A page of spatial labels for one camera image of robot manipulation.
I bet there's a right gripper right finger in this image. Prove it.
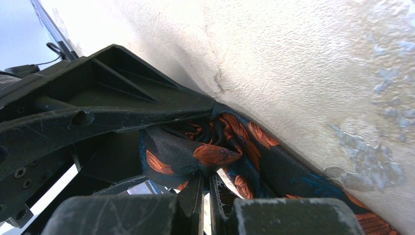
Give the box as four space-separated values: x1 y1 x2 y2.
210 175 364 235

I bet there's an aluminium frame rail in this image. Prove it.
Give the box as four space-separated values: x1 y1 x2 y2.
30 0 79 61

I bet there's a dark orange floral tie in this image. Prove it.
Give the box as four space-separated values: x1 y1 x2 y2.
139 104 397 235

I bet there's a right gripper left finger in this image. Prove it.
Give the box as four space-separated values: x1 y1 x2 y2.
42 174 204 235

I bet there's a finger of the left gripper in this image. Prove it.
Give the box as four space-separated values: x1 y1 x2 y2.
0 45 214 178

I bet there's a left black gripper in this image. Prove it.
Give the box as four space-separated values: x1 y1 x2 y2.
0 60 142 235

